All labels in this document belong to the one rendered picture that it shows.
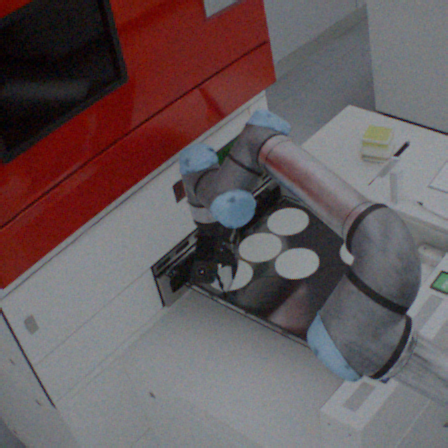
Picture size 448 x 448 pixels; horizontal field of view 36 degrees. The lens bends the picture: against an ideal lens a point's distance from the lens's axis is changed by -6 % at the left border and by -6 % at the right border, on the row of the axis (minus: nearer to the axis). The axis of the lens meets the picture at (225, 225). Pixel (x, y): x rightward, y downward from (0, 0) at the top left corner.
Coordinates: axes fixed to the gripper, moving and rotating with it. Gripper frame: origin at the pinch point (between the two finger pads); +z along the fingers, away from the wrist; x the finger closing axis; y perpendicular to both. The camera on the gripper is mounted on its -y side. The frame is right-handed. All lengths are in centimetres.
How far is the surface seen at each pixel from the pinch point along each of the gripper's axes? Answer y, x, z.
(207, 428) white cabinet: -26.9, 0.1, 16.6
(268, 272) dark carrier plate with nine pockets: 7.3, -8.6, 1.3
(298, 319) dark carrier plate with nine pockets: -6.5, -17.8, 1.4
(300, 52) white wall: 284, 33, 85
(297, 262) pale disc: 10.9, -14.7, 1.3
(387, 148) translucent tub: 41, -34, -10
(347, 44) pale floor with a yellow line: 309, 6, 92
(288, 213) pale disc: 28.2, -9.7, 1.4
